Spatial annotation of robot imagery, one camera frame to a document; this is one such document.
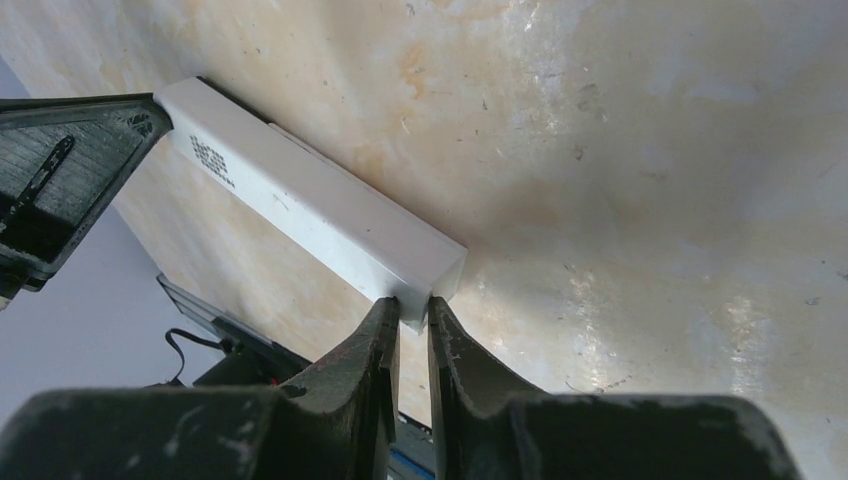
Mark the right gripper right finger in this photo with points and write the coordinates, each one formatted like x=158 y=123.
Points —
x=490 y=423

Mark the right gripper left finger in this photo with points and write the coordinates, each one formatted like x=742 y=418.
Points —
x=334 y=420

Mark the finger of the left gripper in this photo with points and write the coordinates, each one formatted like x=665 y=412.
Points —
x=63 y=160

